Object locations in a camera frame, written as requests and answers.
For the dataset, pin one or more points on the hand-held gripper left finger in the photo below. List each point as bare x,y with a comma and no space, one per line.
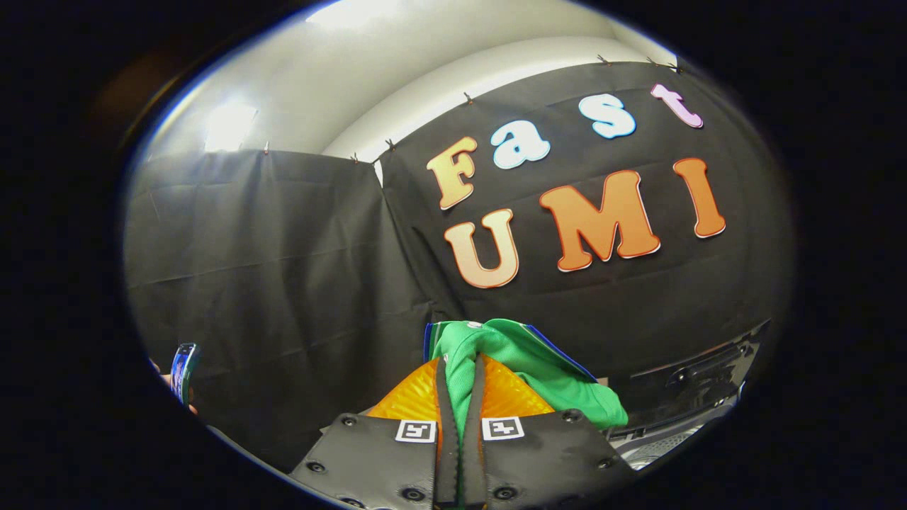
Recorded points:
446,453

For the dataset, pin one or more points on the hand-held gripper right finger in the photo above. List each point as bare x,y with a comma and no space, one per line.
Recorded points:
473,453

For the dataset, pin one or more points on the green polo shirt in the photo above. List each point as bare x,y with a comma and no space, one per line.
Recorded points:
524,354

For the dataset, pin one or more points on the dark glass washing machine lid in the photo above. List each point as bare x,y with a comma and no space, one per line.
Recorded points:
694,375

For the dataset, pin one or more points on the blue phone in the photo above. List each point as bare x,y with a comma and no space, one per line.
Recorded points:
184,372

